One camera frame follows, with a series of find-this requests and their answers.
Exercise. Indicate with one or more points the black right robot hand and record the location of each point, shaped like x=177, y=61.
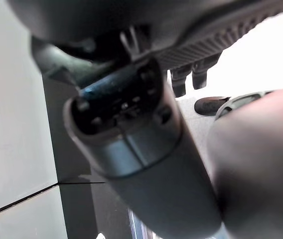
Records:
x=131, y=124

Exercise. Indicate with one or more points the silver right robot leg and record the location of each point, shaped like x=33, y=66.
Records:
x=256, y=161

